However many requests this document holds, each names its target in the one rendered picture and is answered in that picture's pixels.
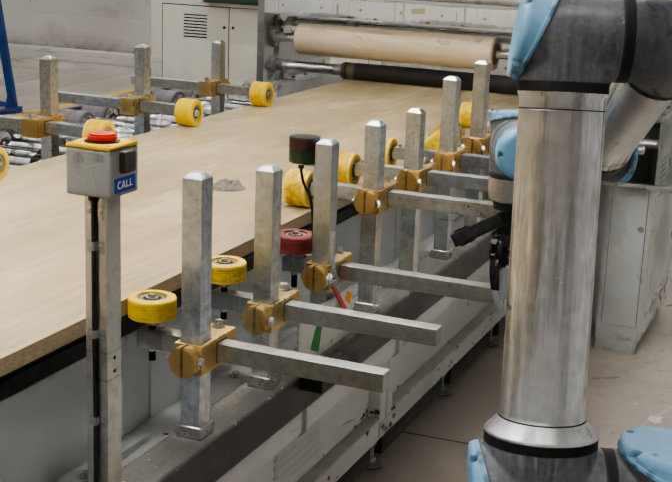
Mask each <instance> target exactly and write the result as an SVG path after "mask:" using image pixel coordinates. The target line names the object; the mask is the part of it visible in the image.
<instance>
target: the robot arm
mask: <svg viewBox="0 0 672 482"><path fill-rule="evenodd" d="M507 76H508V77H510V78H512V79H513V80H517V79H518V90H517V93H518V96H519V108H518V110H512V109H506V110H495V111H493V112H492V115H491V121H490V125H491V134H490V159H489V182H488V198H489V199H490V200H492V201H493V208H494V209H496V210H499V211H500V212H498V213H496V214H494V215H492V216H490V217H488V218H486V219H484V220H482V221H479V222H477V223H475V224H473V225H471V226H468V225H466V226H464V227H463V226H462V227H459V228H458V229H457V230H455V231H454V232H455V233H453V234H452V235H450V237H451V239H452V241H453V243H454V245H455V247H457V246H460V245H461V247H462V246H464V245H469V244H470V243H471V242H473V241H475V238H477V237H479V236H481V235H484V234H486V233H488V232H490V231H492V230H494V229H495V230H494V231H493V232H492V233H491V235H492V238H491V241H490V249H489V259H490V267H489V275H490V286H491V290H492V296H493V300H494V303H495V305H496V307H497V309H498V311H499V312H503V310H504V306H505V301H506V299H507V301H506V319H505V335H504V351H503V368H502V384H501V400H500V410H499V411H498V412H497V413H496V414H495V415H494V416H493V417H492V418H490V419H489V420H488V421H487V422H486V423H485V424H484V436H483V440H479V439H475V440H473V441H470V442H469V444H468V482H672V429H666V428H663V427H654V426H643V427H635V428H631V429H628V430H627V431H626V432H624V433H622V435H621V436H620V438H619V439H618V443H617V445H618V448H617V449H616V448H601V447H600V448H598V441H599V435H598V432H597V431H596V430H595V429H594V428H593V427H592V426H591V425H590V423H589V422H588V421H587V420H586V418H585V407H586V393H587V378H588V363H589V349H590V334H591V320H592V305H593V290H594V276H595V261H596V246H597V232H598V217H599V202H600V188H601V181H609V182H612V183H617V182H625V181H628V180H629V179H631V177H632V176H633V172H634V171H635V169H636V165H637V159H638V145H639V144H640V142H641V141H642V140H643V138H644V137H645V136H646V134H647V133H648V132H649V130H650V129H651V128H652V126H653V125H654V124H655V122H656V121H657V120H658V118H659V117H660V116H661V114H662V113H663V112H664V110H665V109H666V108H667V106H668V105H669V104H670V102H671V101H672V0H521V2H520V5H519V8H518V12H517V16H516V20H515V24H514V29H513V33H512V38H511V44H510V49H509V56H508V64H507ZM610 83H611V85H610Z"/></svg>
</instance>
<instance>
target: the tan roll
mask: <svg viewBox="0 0 672 482"><path fill-rule="evenodd" d="M274 38H275V41H284V42H294V48H295V50H296V52H297V53H298V54H304V55H315V56H327V57H339V58H350V59H362V60H374V61H385V62H397V63H408V64H420V65H432V66H443V67H455V68H467V69H474V63H476V62H477V61H478V60H488V61H489V62H490V63H491V70H490V71H494V70H495V69H496V68H497V66H498V63H499V59H503V60H508V56H509V50H499V49H497V39H498V38H497V37H488V36H474V35H461V34H448V33H435V32H421V31H408V30H395V29H382V28H368V27H355V26H342V25H329V24H315V23H302V22H301V23H299V24H298V25H297V27H296V29H295V32H294V33H284V32H276V33H275V36H274Z"/></svg>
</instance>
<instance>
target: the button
mask: <svg viewBox="0 0 672 482"><path fill-rule="evenodd" d="M87 139H89V141H91V142H99V143H106V142H114V141H115V140H116V139H117V134H116V133H115V132H113V131H91V132H89V133H88V134H87Z"/></svg>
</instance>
